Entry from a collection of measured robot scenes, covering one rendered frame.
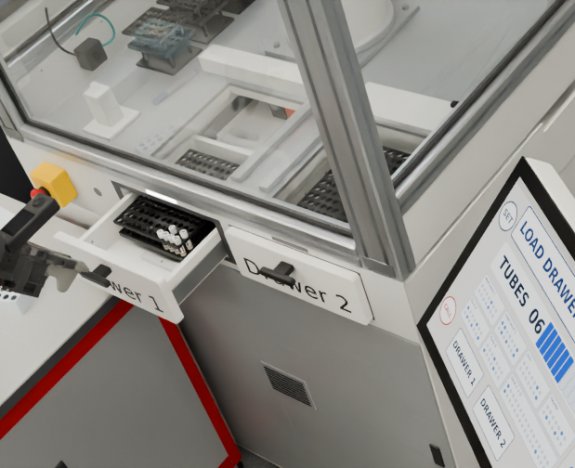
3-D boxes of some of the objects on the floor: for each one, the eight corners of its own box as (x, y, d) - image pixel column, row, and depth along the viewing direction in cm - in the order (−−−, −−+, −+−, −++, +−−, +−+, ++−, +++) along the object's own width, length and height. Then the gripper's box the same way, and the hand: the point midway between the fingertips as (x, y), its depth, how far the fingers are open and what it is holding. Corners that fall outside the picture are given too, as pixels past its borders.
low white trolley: (93, 677, 252) (-72, 474, 203) (-68, 552, 290) (-239, 354, 241) (259, 478, 279) (150, 255, 230) (92, 386, 317) (-33, 178, 267)
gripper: (-48, 268, 189) (48, 292, 206) (-7, 289, 183) (88, 311, 200) (-30, 219, 189) (65, 246, 206) (11, 238, 183) (106, 264, 200)
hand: (76, 261), depth 202 cm, fingers open, 3 cm apart
